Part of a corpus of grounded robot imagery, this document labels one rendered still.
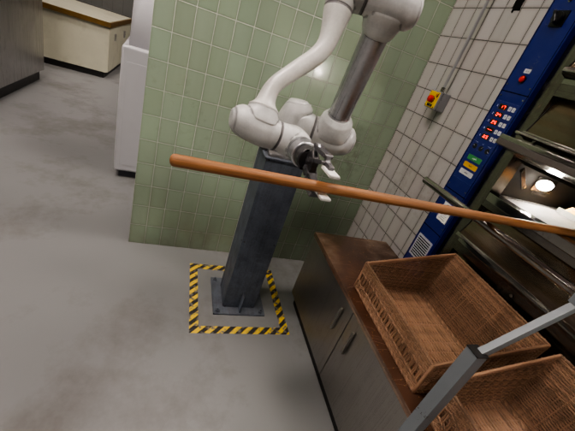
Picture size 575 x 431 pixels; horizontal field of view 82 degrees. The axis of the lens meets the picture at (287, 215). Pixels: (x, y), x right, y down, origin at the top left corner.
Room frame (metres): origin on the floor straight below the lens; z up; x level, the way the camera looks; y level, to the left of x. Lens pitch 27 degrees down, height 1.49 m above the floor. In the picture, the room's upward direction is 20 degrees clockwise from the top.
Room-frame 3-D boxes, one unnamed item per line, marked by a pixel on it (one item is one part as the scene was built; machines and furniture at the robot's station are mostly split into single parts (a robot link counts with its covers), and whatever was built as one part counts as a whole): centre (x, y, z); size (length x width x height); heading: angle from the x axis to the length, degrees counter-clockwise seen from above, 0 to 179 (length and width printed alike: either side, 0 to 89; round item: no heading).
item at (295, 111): (1.63, 0.12, 1.17); 0.18 x 0.16 x 0.22; 95
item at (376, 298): (1.18, -0.74, 0.72); 0.56 x 0.49 x 0.28; 22
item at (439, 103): (2.11, -0.59, 1.46); 0.10 x 0.07 x 0.10; 23
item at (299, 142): (1.05, 0.02, 1.20); 0.09 x 0.06 x 0.09; 114
